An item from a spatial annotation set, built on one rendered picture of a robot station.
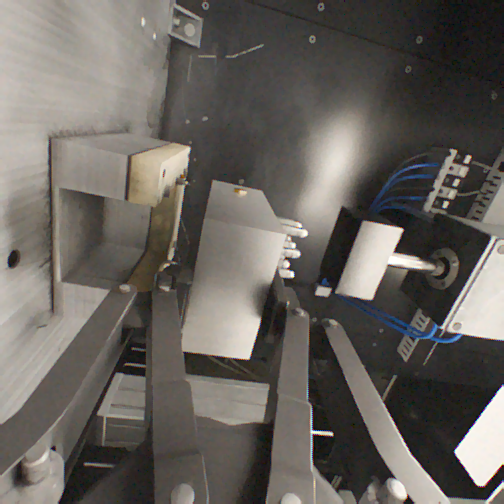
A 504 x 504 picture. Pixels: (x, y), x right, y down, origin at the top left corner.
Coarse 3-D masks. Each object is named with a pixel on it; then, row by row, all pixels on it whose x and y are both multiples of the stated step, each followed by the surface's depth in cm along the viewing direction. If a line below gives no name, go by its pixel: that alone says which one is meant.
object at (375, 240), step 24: (360, 216) 31; (336, 240) 36; (360, 240) 30; (384, 240) 30; (336, 264) 38; (360, 264) 31; (384, 264) 32; (408, 264) 34; (432, 264) 35; (336, 288) 32; (360, 288) 32
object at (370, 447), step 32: (352, 352) 14; (320, 384) 15; (352, 384) 12; (352, 416) 12; (384, 416) 11; (352, 448) 11; (384, 448) 10; (352, 480) 11; (384, 480) 9; (416, 480) 9
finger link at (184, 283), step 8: (192, 240) 22; (192, 248) 20; (192, 256) 19; (184, 264) 18; (192, 264) 18; (184, 272) 17; (192, 272) 17; (184, 280) 16; (192, 280) 19; (176, 288) 16; (184, 288) 16; (176, 296) 16; (184, 296) 16; (184, 304) 17; (184, 312) 17; (184, 320) 18
